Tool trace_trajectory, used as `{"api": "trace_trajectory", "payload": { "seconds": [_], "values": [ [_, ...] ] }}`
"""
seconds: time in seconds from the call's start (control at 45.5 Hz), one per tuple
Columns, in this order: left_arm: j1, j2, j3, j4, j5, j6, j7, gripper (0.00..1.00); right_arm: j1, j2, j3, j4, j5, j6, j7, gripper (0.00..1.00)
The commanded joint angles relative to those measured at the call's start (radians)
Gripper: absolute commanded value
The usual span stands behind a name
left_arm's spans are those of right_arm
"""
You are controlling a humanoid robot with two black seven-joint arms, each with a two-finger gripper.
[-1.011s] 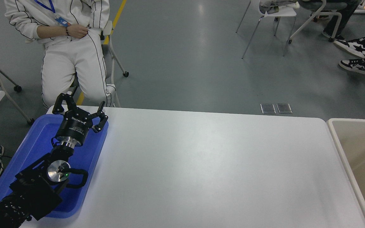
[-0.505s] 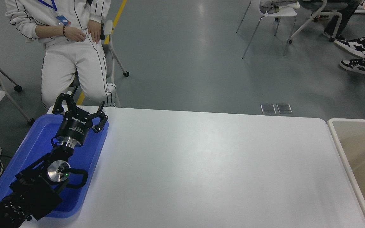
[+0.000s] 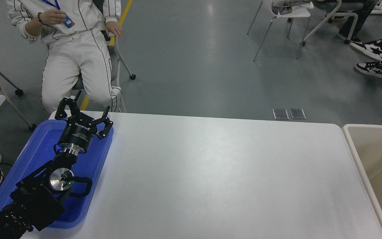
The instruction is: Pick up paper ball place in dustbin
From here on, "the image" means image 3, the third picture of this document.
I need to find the white chair with metal legs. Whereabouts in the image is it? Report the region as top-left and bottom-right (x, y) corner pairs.
(247, 0), (314, 62)

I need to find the person on rolling chair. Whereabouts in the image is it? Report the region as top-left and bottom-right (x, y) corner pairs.
(314, 0), (377, 43)

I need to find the black white sneaker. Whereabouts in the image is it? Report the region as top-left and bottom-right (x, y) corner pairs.
(349, 40), (382, 62)
(355, 62), (382, 79)

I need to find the seated person's right hand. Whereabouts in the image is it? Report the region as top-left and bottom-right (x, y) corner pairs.
(40, 9), (67, 26)

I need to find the large pale bin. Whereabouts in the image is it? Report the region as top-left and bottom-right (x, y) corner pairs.
(342, 124), (382, 239)

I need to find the blue plastic tray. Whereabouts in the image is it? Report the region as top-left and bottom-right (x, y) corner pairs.
(0, 119), (114, 229)

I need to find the seated person's left hand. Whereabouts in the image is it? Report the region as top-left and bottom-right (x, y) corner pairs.
(106, 22), (124, 39)

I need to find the white rolling chair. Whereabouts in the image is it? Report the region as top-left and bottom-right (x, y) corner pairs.
(302, 0), (364, 46)

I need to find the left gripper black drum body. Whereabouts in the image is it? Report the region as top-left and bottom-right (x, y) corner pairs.
(57, 112), (98, 151)

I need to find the grey seat rolling chair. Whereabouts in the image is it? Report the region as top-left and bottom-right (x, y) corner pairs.
(73, 0), (137, 113)

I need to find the seated person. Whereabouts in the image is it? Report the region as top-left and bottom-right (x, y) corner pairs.
(5, 0), (124, 115)

